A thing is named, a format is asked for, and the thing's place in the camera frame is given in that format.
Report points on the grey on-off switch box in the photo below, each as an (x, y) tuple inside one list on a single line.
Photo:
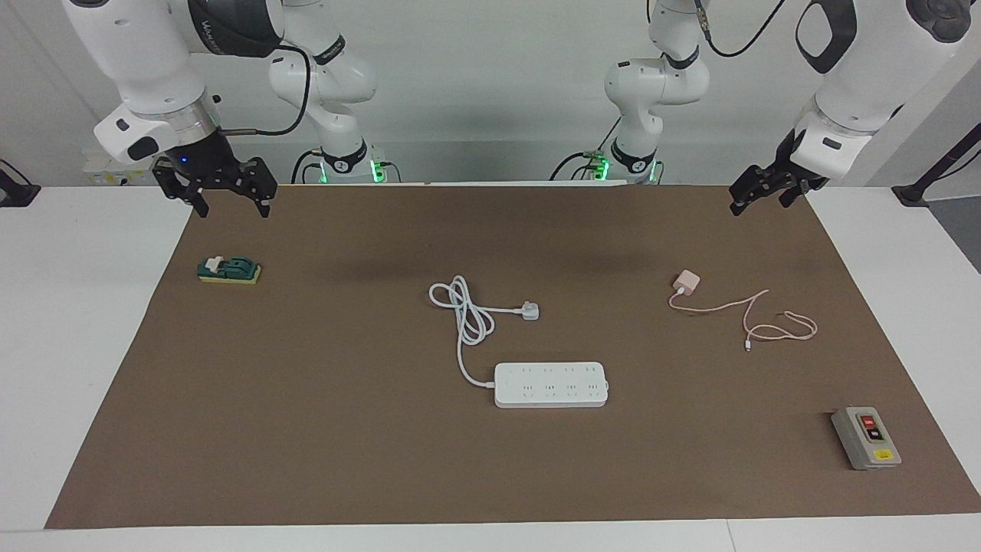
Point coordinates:
[(866, 441)]

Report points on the green knife switch board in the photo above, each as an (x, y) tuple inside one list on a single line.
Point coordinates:
[(237, 270)]

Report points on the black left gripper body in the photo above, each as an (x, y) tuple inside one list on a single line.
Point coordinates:
[(801, 172)]

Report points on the brown table mat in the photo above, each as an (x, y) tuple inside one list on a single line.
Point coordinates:
[(383, 460)]

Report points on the black clamp stand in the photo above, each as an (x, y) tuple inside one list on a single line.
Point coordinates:
[(15, 195), (912, 195)]

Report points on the pink charger adapter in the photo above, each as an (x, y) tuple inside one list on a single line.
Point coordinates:
[(687, 282)]

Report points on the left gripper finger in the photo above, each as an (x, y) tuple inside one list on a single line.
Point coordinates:
[(755, 184), (791, 193)]

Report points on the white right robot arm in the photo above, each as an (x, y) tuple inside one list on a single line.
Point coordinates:
[(146, 61)]

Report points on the white power strip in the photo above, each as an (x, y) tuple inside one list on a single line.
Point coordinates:
[(552, 387)]

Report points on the white wall socket strip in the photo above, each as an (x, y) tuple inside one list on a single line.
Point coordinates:
[(107, 176)]

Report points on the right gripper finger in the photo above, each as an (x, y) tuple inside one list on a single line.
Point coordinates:
[(259, 184), (180, 184)]

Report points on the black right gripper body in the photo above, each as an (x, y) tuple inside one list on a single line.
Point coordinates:
[(207, 165)]

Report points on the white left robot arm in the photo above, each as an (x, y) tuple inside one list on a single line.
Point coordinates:
[(866, 84)]

